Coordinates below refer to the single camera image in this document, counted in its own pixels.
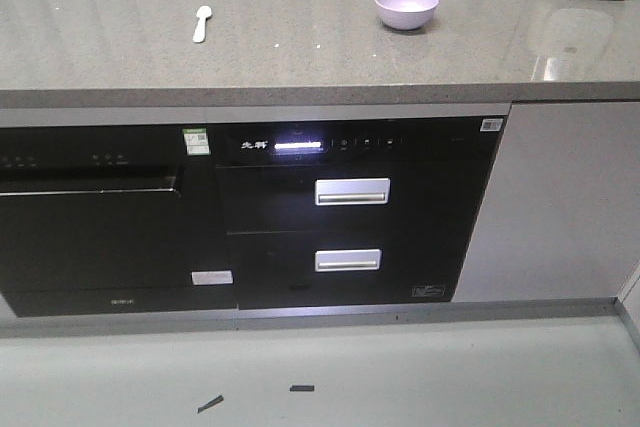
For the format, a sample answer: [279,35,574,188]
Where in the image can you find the purple plastic bowl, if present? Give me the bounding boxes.
[374,0,440,31]

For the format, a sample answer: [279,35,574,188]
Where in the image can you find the mint green plastic spoon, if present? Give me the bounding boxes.
[192,5,212,43]

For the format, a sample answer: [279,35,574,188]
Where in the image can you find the black disinfection cabinet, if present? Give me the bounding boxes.
[209,116,503,309]

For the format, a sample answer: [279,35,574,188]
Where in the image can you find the black floor tape strip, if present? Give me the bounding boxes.
[197,395,224,414]
[289,384,315,392]

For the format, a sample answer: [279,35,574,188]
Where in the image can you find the black built-in dishwasher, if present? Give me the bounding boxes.
[1,125,237,317]

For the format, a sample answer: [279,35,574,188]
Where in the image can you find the grey cabinet door panel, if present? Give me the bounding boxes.
[454,102,639,302]

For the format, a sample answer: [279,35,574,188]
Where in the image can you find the white side cabinet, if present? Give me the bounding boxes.
[616,266,640,337]

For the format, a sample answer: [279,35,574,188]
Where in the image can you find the upper silver drawer handle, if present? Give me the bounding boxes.
[314,177,391,206]

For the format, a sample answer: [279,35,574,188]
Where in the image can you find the silver drawer handle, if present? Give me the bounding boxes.
[314,249,382,273]
[314,177,391,206]

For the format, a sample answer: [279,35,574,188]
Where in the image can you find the lower silver drawer handle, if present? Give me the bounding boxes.
[314,249,382,273]

